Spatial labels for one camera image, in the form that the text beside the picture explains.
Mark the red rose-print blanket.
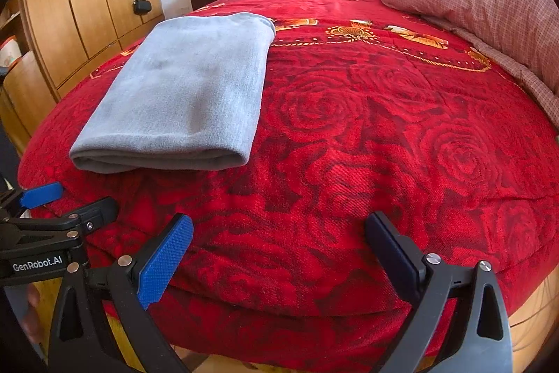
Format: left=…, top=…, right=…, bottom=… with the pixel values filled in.
left=17, top=0, right=559, bottom=350

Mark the pink checkered quilt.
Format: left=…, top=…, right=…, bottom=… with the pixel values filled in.
left=349, top=0, right=559, bottom=129

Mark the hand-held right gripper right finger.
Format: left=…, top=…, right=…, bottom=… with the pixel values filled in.
left=364, top=211, right=514, bottom=373

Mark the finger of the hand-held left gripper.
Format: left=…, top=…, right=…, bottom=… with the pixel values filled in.
left=0, top=182, right=65, bottom=221
left=0, top=197, right=119, bottom=251

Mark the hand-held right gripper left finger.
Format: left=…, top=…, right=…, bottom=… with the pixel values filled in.
left=47, top=213, right=195, bottom=373

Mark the white box with orange edge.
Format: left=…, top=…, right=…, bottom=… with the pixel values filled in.
left=0, top=36, right=22, bottom=69

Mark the person's left hand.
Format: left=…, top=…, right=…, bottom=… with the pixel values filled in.
left=22, top=283, right=48, bottom=345

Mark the grey towel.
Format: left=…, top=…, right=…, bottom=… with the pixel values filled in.
left=69, top=12, right=277, bottom=175

